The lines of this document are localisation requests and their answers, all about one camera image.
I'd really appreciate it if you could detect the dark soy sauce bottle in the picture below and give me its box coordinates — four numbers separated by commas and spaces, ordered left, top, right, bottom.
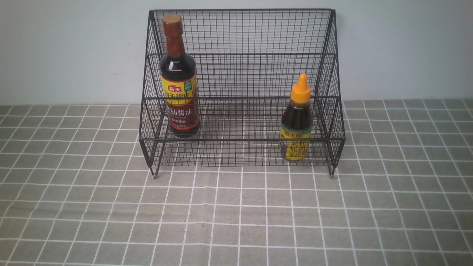
159, 14, 200, 138

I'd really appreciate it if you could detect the small orange-capped sauce bottle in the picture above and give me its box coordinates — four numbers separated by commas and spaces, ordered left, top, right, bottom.
279, 74, 313, 161

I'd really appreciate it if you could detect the black wire mesh shelf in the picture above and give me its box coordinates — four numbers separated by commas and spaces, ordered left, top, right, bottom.
139, 8, 346, 178

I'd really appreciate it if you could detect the grey checked tablecloth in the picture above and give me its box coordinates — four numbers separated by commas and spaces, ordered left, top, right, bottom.
0, 99, 473, 266

